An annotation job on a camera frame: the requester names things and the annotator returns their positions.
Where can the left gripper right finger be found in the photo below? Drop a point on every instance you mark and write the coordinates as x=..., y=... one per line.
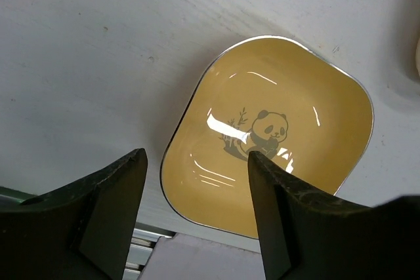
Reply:
x=306, y=233

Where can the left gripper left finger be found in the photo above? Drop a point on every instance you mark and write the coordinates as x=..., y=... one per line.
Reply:
x=82, y=230

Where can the yellow square panda plate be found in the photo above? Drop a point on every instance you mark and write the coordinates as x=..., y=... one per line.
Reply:
x=273, y=95

